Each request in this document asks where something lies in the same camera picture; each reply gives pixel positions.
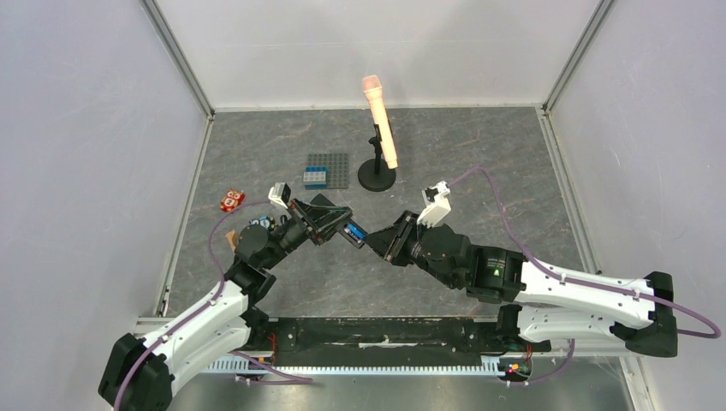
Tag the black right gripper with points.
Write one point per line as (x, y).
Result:
(407, 241)

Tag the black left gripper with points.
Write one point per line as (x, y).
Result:
(323, 221)

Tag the small blue piece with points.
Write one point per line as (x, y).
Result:
(355, 232)

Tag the blue grey toy brick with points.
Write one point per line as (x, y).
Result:
(315, 177)

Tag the grey brick baseplate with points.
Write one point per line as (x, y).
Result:
(337, 164)

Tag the blue black toy figure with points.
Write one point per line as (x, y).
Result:
(267, 222)

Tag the black microphone stand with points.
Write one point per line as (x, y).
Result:
(374, 175)

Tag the red owl toy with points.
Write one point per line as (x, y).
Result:
(232, 199)

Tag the pink toy microphone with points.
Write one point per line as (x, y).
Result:
(373, 91)

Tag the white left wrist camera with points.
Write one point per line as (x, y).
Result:
(279, 196)

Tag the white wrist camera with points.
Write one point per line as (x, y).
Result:
(437, 205)
(279, 196)

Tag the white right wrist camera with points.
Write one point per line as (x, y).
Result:
(437, 205)

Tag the black mounting base plate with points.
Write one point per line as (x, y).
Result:
(385, 341)

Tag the white slotted cable duct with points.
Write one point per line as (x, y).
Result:
(231, 364)

